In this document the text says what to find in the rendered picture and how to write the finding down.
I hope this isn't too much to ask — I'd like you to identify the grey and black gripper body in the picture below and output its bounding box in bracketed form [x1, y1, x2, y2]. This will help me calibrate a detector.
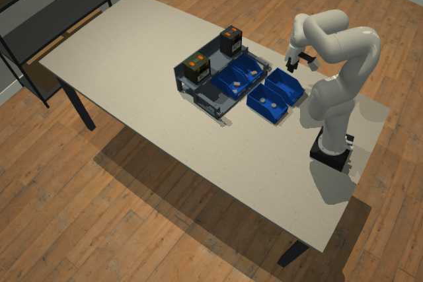
[284, 43, 306, 65]

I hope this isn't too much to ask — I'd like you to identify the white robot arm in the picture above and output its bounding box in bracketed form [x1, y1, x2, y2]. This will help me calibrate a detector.
[290, 9, 381, 156]

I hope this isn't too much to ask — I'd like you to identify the blue bin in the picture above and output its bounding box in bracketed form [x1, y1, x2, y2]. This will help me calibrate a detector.
[229, 54, 263, 87]
[264, 67, 304, 107]
[210, 65, 249, 100]
[247, 83, 288, 124]

